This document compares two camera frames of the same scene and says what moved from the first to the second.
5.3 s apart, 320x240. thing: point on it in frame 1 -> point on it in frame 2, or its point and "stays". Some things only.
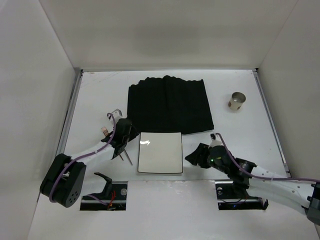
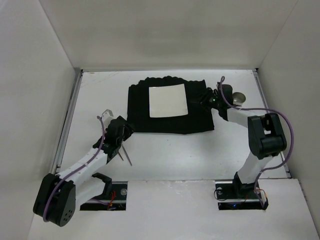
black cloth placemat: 169,104 stays
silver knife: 127,156 stays
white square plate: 160,152 -> 167,101
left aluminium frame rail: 78,78 stays
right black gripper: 200,155 -> 204,97
